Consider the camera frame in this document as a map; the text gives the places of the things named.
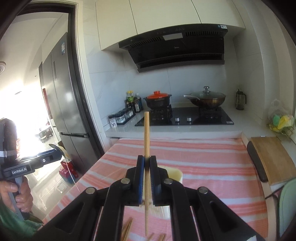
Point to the white patterned spice jar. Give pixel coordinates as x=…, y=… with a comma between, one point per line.
x=112, y=121

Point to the grey double door refrigerator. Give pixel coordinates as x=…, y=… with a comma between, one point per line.
x=66, y=106

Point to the pink white striped tablecloth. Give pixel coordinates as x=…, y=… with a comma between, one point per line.
x=222, y=165

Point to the green sleeve forearm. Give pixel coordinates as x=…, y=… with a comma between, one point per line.
x=12, y=228

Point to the person's left hand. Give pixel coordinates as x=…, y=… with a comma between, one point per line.
x=24, y=199

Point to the cream ribbed storage box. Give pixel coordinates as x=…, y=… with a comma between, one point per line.
x=172, y=175

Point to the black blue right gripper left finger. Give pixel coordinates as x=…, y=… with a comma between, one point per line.
x=97, y=214

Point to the brown chopstick pair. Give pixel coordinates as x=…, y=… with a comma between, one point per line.
x=126, y=230

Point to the black spice rack with jars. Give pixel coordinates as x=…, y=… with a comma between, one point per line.
x=123, y=116

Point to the dark glass kettle jar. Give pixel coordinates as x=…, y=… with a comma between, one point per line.
x=241, y=100

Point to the white upper cabinets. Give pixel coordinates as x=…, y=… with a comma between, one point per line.
x=119, y=20

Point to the wooden cutting board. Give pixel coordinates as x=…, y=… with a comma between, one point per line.
x=276, y=161

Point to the wire basket with sponges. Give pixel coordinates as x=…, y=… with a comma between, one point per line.
x=280, y=120

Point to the wok with glass lid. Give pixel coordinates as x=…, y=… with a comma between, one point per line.
x=206, y=99

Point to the light wooden chopstick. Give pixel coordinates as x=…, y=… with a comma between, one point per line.
x=146, y=170

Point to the black range hood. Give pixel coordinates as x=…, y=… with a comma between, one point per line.
x=181, y=45

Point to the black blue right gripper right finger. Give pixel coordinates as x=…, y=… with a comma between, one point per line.
x=196, y=214

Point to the black gas cooktop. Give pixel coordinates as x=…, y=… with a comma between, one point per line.
x=188, y=116

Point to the oil bottles cluster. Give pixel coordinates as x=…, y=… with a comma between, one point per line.
x=134, y=101

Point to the black pot with orange lid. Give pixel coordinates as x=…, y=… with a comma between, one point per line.
x=158, y=100

